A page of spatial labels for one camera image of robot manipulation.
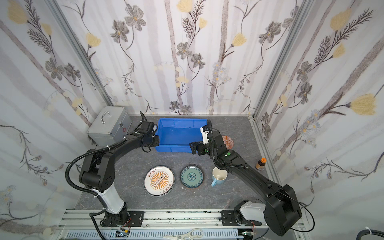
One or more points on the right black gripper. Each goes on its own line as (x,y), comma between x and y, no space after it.
(197,147)

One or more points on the light blue mug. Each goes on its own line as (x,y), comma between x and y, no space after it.
(218,176)

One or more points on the orange sunburst plate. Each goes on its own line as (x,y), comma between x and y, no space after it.
(159,181)

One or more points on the silver metal case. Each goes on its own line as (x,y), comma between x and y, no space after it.
(110,126)

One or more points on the red patterned bowl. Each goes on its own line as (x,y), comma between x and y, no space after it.
(229,143)

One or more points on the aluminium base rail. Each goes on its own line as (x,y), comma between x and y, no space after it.
(161,224)

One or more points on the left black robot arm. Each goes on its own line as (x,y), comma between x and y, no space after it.
(98,171)

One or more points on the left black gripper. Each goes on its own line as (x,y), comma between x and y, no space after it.
(153,140)

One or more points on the teal patterned small plate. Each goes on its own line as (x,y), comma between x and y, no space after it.
(192,176)

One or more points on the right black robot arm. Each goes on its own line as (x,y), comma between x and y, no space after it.
(279,208)

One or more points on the blue plastic bin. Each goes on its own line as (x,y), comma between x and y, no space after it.
(177,134)

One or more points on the brown bottle orange cap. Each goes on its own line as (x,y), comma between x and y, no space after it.
(261,164)

